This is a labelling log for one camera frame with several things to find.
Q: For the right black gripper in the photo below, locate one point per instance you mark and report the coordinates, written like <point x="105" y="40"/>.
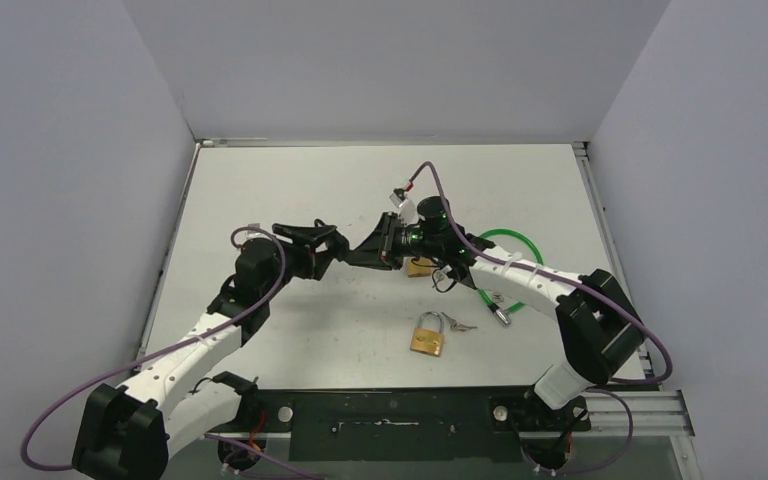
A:
<point x="389" y="240"/>

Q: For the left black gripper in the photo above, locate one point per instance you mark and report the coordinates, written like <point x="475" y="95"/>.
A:
<point x="314" y="264"/>

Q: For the brass padlock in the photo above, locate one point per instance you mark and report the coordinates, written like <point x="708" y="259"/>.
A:
<point x="419" y="267"/>
<point x="428" y="336"/>

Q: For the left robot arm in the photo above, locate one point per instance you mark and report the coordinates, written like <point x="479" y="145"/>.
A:
<point x="132" y="430"/>

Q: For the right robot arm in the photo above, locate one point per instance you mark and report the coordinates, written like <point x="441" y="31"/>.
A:
<point x="599" y="329"/>

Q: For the lower padlock keys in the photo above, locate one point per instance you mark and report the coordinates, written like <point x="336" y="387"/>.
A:
<point x="455" y="325"/>

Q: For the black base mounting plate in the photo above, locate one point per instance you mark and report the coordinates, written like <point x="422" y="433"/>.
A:
<point x="429" y="424"/>

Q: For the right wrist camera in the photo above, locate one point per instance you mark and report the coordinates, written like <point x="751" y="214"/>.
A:
<point x="404" y="205"/>

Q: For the green cable lock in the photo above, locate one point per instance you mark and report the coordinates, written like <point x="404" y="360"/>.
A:
<point x="501" y="313"/>

